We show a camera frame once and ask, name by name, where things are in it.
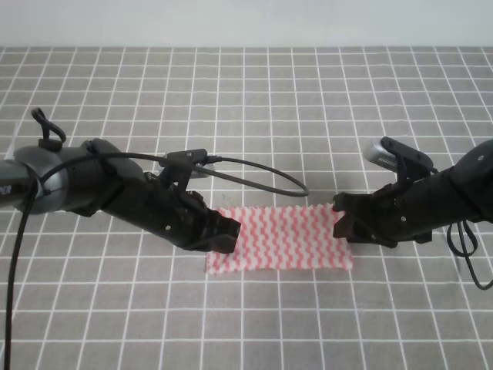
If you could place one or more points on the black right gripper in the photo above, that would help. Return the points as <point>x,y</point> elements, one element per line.
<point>376,218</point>

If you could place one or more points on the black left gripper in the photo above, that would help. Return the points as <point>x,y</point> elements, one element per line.
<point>146,204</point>

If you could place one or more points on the pink wavy striped towel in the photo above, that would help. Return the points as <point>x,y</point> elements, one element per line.
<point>283,238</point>

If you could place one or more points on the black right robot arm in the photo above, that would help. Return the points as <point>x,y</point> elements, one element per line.
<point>422,199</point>

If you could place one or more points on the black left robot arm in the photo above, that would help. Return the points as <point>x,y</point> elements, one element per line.
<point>96,176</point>

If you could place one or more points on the grey grid tablecloth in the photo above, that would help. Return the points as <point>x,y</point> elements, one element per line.
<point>96,293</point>

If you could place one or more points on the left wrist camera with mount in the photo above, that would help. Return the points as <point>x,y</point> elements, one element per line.
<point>174,174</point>

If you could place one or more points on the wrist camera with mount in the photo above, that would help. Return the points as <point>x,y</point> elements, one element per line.
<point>408,163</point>
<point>174,174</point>

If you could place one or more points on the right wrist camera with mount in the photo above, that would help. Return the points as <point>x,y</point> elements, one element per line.
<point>408,163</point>

